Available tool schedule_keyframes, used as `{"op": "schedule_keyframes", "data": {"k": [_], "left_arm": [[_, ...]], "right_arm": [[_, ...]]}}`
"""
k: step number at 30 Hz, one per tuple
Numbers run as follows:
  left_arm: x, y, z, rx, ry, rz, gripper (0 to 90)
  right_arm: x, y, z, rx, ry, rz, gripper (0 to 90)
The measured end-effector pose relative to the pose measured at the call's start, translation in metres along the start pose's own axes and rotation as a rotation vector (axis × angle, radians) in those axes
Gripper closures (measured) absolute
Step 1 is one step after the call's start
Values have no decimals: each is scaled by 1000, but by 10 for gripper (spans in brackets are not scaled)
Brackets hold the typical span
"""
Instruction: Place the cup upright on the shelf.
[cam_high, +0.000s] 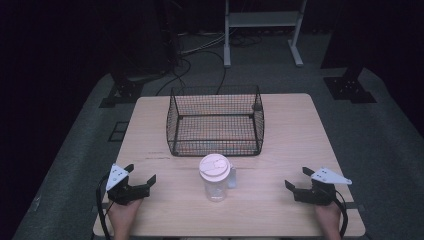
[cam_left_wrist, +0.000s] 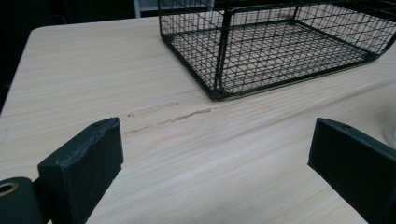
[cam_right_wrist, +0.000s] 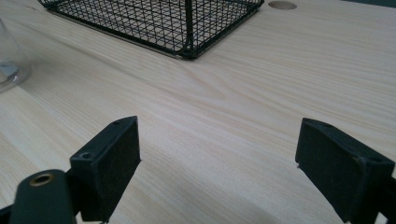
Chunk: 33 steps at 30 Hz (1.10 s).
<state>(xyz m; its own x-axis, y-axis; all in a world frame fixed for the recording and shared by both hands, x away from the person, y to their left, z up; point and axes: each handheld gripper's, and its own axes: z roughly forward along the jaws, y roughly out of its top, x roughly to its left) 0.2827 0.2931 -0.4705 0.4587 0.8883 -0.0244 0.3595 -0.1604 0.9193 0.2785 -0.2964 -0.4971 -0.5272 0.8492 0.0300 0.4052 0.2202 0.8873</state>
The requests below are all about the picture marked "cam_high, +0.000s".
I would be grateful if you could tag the white metal table frame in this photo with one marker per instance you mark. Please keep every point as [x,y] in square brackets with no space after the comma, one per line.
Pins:
[263,19]

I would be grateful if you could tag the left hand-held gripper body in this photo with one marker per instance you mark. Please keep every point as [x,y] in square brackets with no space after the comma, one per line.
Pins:
[125,193]

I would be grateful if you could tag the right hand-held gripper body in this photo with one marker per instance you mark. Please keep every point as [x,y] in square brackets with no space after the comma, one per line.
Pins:
[318,195]

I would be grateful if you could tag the person's right hand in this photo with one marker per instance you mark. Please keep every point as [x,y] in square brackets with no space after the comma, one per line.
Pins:
[328,220]

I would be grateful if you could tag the clear plastic cup white lid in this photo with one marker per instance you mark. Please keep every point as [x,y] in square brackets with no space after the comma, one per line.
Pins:
[214,176]

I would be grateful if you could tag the black stand base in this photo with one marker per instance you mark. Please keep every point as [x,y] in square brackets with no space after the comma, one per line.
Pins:
[121,95]
[350,88]

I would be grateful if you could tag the person's left hand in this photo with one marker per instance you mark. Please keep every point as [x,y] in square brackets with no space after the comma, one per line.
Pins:
[123,216]

